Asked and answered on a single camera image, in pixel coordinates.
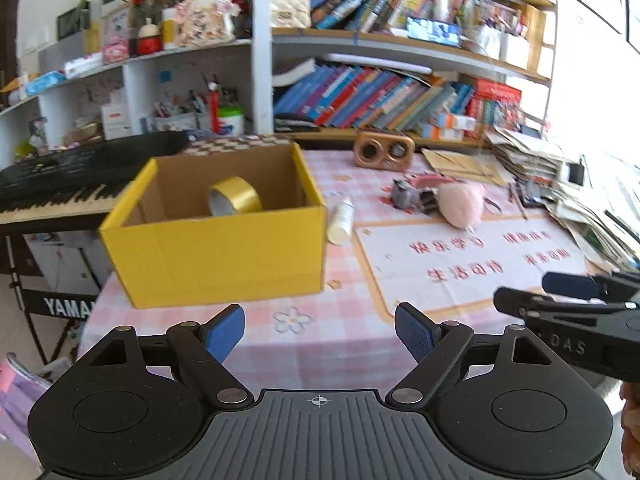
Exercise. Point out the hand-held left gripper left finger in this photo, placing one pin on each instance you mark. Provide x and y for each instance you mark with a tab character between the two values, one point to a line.
225	330

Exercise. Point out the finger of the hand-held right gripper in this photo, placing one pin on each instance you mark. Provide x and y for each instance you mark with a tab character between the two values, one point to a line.
570	285
520	302

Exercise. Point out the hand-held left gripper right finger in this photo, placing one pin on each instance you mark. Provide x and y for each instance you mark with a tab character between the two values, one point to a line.
415	332

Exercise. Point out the yellow cardboard box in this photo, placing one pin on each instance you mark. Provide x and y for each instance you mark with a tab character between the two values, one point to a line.
210	255

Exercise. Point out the pink plush toy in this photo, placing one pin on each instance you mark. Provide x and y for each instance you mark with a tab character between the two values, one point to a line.
460	205

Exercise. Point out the white spray bottle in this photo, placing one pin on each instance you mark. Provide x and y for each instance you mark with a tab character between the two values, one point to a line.
340	222

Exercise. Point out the yellow tape roll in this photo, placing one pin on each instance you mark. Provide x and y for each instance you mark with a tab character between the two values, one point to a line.
240	195

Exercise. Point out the pink checkered cloth desktop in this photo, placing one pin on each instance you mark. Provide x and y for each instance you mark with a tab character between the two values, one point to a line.
320	330

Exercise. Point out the person's right hand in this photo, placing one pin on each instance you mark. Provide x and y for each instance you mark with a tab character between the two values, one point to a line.
632	430

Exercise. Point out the messy stack of papers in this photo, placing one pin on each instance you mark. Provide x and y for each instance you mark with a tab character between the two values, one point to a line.
595	220

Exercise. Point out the pen on desk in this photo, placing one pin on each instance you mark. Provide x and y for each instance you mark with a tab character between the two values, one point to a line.
517	201

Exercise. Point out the black power adapter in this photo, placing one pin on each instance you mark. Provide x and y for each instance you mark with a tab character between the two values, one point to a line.
576	174

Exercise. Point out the stack of notebooks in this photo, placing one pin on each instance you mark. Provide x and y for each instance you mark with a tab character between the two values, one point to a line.
525	155

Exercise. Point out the brown envelopes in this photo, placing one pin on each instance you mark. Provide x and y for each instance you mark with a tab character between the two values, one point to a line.
460	162

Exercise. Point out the black keyboard stand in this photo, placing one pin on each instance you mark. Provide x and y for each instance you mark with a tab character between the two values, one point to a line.
60	305

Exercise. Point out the wooden chessboard box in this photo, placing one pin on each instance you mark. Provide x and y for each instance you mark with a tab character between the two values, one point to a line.
225	145

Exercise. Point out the brown retro radio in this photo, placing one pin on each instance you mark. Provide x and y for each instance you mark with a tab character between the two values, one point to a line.
382	150

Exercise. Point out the orange blue small box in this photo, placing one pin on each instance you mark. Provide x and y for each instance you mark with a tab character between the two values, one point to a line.
440	131
457	121

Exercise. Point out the red thick books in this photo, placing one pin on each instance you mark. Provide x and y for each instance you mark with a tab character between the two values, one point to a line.
497	97

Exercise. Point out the white jar green rim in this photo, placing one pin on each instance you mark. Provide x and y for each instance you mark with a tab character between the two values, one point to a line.
230	121

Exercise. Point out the white pen container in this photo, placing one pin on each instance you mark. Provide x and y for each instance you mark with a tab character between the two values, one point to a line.
175	122

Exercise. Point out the purple pink backpack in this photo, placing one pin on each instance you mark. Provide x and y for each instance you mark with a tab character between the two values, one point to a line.
22	400

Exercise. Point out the black stapler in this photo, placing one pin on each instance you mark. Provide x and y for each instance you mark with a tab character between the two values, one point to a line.
295	124

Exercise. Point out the black keyboard piano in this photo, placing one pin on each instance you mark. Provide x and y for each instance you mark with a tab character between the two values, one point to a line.
75	170

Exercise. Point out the red marker bottle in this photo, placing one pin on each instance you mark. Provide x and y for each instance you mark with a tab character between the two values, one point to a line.
215	107

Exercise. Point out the row of blue books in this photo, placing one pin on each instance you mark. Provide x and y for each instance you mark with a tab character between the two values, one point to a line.
370	97

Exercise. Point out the white bookshelf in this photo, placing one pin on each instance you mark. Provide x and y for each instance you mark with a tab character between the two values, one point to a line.
261	60

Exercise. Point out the white tube lamp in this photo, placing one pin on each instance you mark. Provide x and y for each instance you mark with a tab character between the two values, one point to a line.
375	62

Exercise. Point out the pink small box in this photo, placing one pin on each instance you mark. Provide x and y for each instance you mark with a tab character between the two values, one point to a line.
116	52

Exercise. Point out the red white doll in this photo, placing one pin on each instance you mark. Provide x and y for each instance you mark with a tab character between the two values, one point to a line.
150	40

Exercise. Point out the white flat box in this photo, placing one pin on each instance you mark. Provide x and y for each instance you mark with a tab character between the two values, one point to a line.
84	65

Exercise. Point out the blue tissue pack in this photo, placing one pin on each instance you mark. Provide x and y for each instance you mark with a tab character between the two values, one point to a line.
45	82

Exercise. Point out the row of colourful books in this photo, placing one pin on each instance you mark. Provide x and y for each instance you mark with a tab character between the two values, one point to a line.
380	2

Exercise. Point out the plant picture frame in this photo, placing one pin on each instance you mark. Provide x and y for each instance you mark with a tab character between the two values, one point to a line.
72	22

